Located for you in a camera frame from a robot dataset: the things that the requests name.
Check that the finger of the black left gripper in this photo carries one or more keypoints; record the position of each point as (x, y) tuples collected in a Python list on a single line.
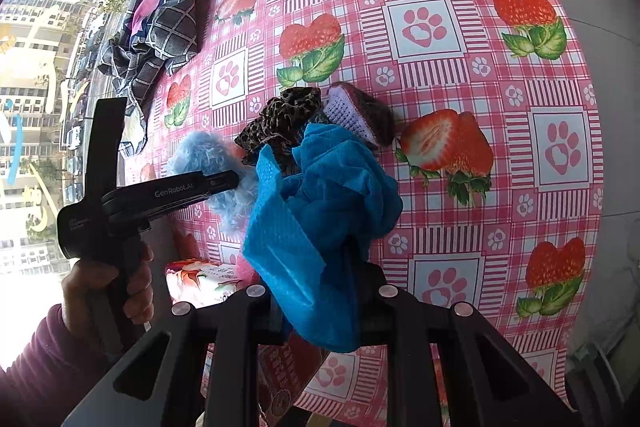
[(185, 189), (105, 136)]

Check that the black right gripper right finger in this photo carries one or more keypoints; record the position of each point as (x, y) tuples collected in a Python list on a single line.
[(450, 362)]

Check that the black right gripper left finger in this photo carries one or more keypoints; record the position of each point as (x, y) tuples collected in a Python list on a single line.
[(195, 366)]

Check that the leopard print cloth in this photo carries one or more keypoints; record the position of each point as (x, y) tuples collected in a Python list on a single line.
[(280, 125)]

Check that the blue nonwoven cloth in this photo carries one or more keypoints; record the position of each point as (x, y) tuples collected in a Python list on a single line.
[(308, 232)]

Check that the purple sleeve forearm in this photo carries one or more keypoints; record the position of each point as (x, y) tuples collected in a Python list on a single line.
[(50, 377)]

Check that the person's left hand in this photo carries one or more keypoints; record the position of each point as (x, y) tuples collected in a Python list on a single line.
[(88, 275)]

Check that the squirrel print tissue pack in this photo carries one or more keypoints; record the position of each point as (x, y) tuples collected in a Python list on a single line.
[(201, 283)]

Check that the dark plaid star garment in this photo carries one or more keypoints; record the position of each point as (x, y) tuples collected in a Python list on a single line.
[(156, 36)]

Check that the strawberry paw print tablecloth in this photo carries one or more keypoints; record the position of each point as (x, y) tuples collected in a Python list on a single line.
[(521, 251)]

